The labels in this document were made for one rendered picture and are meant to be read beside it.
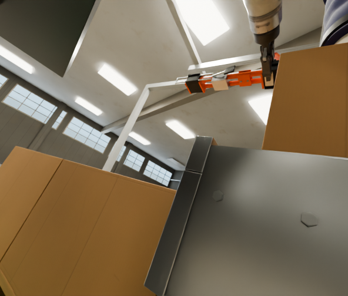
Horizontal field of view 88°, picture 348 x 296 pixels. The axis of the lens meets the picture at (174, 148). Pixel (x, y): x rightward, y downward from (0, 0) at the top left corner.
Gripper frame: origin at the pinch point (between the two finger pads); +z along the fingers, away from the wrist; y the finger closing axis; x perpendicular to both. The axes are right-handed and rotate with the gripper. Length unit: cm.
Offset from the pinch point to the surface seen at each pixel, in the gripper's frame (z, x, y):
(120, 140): 177, -306, -46
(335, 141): -23, 17, 42
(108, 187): -21, -33, 62
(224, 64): 147, -105, -196
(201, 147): -37, 0, 53
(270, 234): -37, 11, 62
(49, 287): -22, -37, 90
